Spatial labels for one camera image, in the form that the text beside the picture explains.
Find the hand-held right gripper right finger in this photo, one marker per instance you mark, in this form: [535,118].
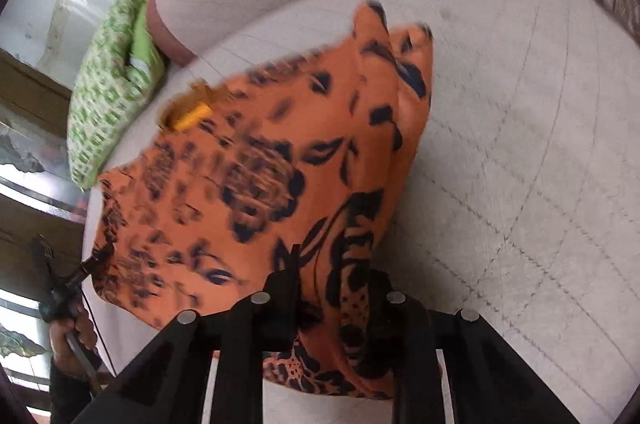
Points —
[415,334]

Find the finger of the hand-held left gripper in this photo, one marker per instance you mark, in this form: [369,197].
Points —
[96,263]

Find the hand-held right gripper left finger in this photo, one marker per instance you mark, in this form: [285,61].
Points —
[280,304]

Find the orange black floral garment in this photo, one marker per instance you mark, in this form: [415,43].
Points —
[260,184]

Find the person's left forearm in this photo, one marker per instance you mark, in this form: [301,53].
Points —
[67,396]

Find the person's left hand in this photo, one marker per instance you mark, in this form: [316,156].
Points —
[72,349]

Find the wooden mirrored wardrobe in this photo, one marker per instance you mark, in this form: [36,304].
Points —
[35,224]

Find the green patterned cloth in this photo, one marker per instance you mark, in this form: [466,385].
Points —
[102,98]

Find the white quilted bed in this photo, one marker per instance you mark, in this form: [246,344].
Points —
[510,143]

